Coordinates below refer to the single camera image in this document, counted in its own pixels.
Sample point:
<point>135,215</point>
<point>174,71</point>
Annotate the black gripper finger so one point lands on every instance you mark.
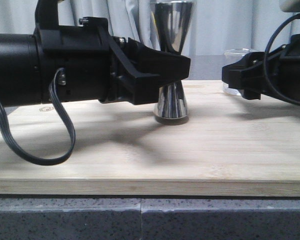
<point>170,67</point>

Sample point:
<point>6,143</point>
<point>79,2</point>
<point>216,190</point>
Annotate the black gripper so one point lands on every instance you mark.
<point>253,72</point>
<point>94,66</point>

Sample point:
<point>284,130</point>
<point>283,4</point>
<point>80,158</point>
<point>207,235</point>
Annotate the clear glass beaker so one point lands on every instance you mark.
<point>232,56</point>

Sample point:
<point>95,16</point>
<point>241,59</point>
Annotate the steel double jigger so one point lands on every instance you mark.
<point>171,19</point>

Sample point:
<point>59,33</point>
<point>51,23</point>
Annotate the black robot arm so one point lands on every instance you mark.
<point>19,80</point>

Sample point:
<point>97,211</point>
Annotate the grey curtain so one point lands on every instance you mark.
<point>216,25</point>

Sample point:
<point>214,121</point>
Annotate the bamboo cutting board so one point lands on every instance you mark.
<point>229,147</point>

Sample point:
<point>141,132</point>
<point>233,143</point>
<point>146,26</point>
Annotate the camera mount bracket wrist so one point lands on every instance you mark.
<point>46,15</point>

